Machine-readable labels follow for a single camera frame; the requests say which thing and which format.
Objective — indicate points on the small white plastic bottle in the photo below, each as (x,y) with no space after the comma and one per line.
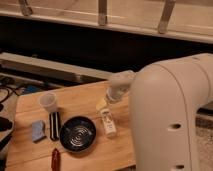
(108,122)

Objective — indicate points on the translucent plastic cup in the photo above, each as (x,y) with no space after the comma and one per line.
(49,102)

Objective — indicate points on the red brown oblong object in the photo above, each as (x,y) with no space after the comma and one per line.
(55,163)

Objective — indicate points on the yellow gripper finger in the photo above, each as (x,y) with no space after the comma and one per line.
(101,104)

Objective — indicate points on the blue sponge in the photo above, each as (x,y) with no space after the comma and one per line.
(38,131)

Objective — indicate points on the black object at left edge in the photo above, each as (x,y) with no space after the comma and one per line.
(5,124)

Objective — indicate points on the wooden board table top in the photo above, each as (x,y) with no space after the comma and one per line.
(105,154)

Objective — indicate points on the black white striped object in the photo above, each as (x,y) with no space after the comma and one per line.
(55,125)

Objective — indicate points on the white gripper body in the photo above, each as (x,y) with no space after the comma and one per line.
(114,95)

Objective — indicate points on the black round bowl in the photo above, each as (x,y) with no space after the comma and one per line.
(77,134)

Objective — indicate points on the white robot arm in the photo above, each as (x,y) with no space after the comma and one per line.
(164,98)

